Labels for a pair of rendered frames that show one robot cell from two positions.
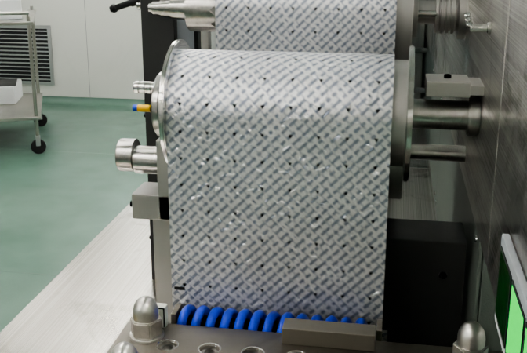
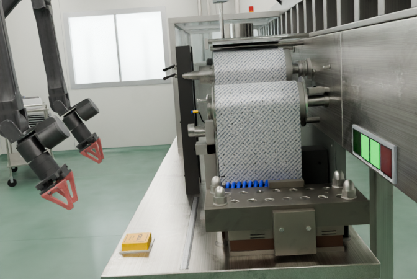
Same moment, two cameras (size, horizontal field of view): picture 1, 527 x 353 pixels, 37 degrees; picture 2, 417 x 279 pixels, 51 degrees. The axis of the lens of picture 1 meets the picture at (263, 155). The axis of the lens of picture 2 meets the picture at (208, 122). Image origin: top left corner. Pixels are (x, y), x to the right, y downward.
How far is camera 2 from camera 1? 0.50 m
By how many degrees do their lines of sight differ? 10
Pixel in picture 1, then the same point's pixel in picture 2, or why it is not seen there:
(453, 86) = (318, 88)
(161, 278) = (208, 179)
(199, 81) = (226, 94)
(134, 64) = (99, 129)
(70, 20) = not seen: hidden behind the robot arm
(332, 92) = (277, 94)
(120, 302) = (177, 202)
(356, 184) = (288, 127)
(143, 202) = (200, 147)
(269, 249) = (257, 156)
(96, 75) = not seen: hidden behind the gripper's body
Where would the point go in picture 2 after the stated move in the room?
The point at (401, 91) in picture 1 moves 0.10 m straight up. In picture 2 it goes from (301, 92) to (300, 56)
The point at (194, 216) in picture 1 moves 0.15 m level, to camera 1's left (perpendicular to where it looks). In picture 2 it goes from (227, 146) to (174, 151)
